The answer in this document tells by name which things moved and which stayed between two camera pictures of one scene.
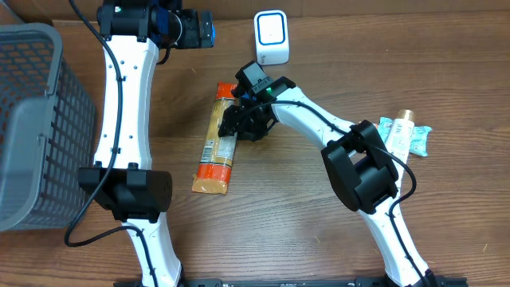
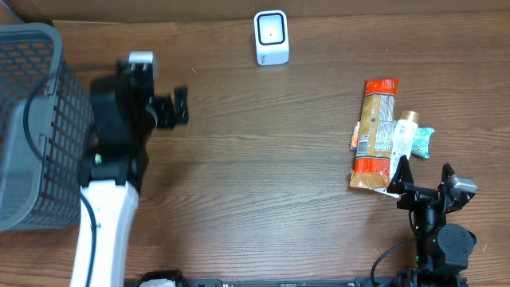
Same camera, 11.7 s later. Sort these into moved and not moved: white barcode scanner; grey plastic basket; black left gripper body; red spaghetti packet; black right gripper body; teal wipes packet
Moved: red spaghetti packet; black left gripper body; black right gripper body
Not moved: teal wipes packet; white barcode scanner; grey plastic basket
